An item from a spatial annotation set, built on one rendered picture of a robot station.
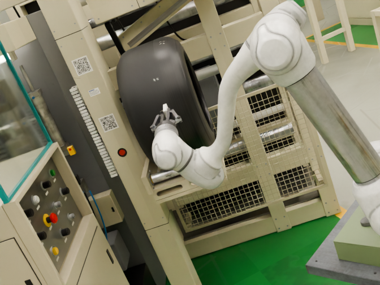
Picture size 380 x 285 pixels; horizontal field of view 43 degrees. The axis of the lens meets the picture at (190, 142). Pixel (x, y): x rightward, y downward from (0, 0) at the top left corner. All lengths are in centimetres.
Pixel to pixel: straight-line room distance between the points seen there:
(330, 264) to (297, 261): 115
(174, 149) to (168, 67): 53
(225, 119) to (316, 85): 38
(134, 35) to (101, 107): 49
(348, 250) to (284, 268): 120
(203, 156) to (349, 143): 53
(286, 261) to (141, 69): 149
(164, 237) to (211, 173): 90
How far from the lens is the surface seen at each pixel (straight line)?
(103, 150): 237
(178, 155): 164
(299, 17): 147
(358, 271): 177
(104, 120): 231
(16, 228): 175
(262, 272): 297
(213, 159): 170
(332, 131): 140
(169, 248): 259
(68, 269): 194
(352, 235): 179
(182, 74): 207
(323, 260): 185
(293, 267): 293
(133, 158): 236
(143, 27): 259
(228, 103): 159
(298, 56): 129
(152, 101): 205
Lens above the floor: 177
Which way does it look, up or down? 20 degrees down
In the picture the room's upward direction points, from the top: 22 degrees counter-clockwise
